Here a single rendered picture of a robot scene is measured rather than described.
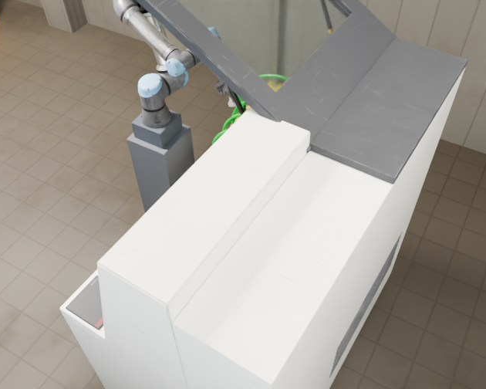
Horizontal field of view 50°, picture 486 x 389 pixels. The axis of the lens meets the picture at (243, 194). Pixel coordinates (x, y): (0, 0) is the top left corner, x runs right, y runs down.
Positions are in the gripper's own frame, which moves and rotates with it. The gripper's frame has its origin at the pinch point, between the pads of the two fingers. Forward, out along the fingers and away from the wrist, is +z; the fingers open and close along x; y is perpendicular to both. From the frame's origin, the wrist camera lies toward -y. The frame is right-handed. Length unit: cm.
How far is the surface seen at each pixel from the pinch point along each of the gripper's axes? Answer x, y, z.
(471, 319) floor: -85, -10, 154
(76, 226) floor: 27, 161, 25
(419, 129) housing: 2, -74, 29
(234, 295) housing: 81, -60, 43
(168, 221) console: 83, -47, 21
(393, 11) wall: -168, 17, -20
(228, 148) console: 53, -46, 10
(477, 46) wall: -183, -18, 21
